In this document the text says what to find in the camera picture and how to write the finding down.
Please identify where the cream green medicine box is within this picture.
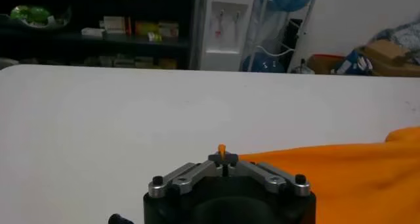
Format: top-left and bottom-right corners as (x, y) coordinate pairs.
(158, 22), (180, 38)

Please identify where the black shelving unit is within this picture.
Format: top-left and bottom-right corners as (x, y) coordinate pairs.
(0, 0), (201, 70)

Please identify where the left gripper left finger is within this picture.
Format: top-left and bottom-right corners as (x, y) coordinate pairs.
(148, 152), (226, 198)

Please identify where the white red medicine box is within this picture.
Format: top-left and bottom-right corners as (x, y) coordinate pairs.
(103, 16), (128, 35)

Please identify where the open brown cardboard box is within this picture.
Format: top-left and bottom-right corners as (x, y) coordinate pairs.
(306, 53), (345, 76)

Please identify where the bowl with green packets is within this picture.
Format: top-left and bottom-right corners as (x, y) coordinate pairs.
(0, 4), (72, 30)

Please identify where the pile of grey clothes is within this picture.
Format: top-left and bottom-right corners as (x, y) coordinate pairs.
(373, 14), (420, 65)

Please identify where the flat white medicine box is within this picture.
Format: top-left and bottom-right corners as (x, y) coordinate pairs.
(81, 27), (106, 38)

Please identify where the yellow green flat box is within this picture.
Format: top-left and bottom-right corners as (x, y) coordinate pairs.
(135, 21), (160, 37)

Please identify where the white metal jug rack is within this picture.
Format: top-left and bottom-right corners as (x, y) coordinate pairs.
(241, 0), (322, 74)

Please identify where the white water dispenser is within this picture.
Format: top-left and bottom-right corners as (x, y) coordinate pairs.
(198, 0), (256, 72)

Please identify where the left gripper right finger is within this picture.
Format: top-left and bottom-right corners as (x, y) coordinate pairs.
(226, 152), (311, 197)

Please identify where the orange t-shirt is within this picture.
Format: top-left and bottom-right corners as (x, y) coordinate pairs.
(217, 126), (420, 224)

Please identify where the blue white bag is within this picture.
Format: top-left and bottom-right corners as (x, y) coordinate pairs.
(334, 49), (374, 76)

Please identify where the large brown cardboard box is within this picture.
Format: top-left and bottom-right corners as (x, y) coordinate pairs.
(357, 39), (420, 78)

